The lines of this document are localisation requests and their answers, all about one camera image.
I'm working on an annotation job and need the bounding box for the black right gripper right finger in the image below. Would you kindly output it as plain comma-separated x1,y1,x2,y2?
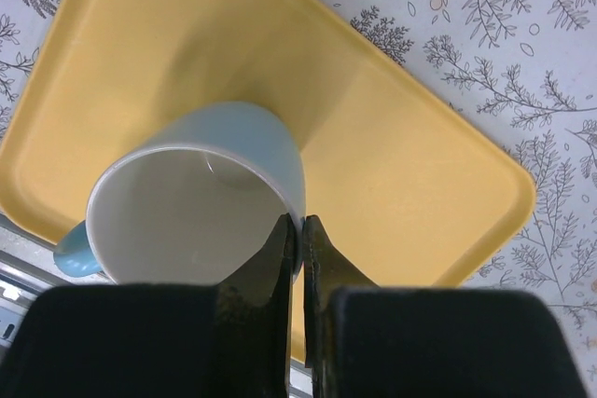
302,216,587,397

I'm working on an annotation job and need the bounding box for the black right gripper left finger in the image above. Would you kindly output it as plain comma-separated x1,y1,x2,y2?
1,215,296,397

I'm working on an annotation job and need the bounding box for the white blue-handled mug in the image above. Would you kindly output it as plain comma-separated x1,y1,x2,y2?
53,102,306,285

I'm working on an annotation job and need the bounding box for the yellow plastic tray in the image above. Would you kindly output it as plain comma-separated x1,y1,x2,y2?
1,0,535,286

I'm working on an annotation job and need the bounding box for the floral patterned table mat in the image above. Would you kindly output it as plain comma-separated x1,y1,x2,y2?
0,0,597,338

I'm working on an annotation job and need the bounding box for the aluminium frame rail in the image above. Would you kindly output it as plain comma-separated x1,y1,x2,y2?
1,215,111,355

